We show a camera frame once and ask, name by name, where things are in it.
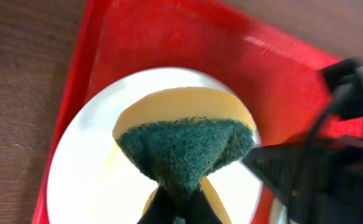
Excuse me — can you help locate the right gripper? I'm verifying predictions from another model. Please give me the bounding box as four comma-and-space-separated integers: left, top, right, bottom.
243, 58, 363, 223

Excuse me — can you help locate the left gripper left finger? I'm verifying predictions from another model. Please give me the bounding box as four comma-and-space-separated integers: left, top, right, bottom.
137, 185, 176, 224

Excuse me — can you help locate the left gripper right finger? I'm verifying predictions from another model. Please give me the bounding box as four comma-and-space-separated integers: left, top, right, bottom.
184, 190, 222, 224

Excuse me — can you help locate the cream white plate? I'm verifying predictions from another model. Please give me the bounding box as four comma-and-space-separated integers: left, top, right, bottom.
46, 66, 263, 224

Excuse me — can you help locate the green yellow sponge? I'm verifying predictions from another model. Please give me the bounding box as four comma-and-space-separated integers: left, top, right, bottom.
111, 86, 258, 224

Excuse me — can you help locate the red plastic tray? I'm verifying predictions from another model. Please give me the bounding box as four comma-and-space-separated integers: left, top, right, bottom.
31, 0, 363, 224

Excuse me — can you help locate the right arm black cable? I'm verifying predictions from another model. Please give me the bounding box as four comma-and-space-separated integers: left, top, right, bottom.
285, 93, 350, 224

